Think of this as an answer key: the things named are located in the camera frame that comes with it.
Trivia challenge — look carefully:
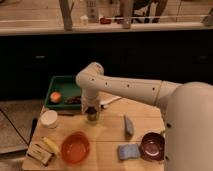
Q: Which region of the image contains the orange plastic bowl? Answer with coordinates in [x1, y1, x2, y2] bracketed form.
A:
[60, 131, 90, 165]

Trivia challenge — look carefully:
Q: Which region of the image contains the dark red bowl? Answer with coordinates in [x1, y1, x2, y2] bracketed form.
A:
[139, 132, 165, 162]

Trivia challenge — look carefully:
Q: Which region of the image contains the yellow-green cup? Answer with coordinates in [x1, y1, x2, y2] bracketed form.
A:
[87, 112, 99, 124]

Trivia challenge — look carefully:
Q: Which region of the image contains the orange fruit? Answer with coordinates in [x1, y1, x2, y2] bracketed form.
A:
[50, 91, 62, 103]

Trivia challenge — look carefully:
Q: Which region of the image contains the white cup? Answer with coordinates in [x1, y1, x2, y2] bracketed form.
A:
[40, 110, 58, 129]

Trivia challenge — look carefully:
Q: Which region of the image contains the blue sponge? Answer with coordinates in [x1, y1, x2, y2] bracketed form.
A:
[118, 144, 141, 160]

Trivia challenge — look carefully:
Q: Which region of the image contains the wooden block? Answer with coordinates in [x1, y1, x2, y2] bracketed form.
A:
[27, 143, 54, 166]

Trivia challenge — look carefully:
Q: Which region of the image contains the dark brown item in tray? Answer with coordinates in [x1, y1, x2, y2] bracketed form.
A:
[65, 96, 81, 104]

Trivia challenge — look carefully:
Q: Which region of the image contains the green plastic tray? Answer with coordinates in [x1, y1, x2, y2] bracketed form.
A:
[44, 75, 81, 110]

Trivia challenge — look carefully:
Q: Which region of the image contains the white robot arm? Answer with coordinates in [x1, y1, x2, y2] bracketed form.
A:
[76, 62, 213, 171]

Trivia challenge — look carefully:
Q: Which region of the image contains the yellow banana toy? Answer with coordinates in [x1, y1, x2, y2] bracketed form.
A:
[43, 137, 59, 154]

